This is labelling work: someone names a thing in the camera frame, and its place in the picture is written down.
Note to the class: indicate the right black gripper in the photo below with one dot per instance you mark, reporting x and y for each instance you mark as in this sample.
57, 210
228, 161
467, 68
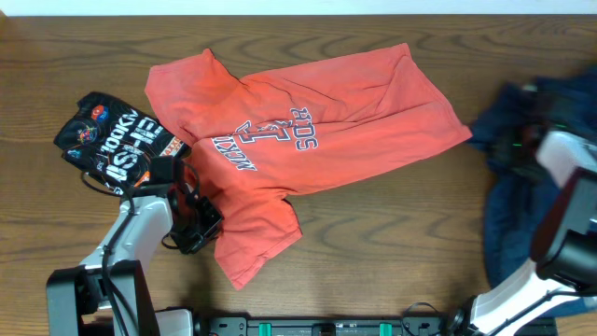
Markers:
500, 149

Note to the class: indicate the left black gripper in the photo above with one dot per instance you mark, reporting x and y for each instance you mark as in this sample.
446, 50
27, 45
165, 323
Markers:
215, 219

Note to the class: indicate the orange printed t-shirt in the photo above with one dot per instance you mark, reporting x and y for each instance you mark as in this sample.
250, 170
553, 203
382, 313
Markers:
256, 140

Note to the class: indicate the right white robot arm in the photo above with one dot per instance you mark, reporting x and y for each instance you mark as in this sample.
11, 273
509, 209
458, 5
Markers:
562, 262

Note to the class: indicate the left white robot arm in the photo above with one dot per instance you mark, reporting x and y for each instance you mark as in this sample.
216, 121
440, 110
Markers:
107, 293

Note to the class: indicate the dark blue garment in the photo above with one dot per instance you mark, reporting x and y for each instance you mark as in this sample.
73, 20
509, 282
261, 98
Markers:
515, 205

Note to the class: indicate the black folded printed shirt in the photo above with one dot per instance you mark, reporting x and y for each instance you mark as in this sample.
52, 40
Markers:
114, 142

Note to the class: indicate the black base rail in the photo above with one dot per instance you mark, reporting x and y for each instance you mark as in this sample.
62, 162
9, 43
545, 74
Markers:
419, 319

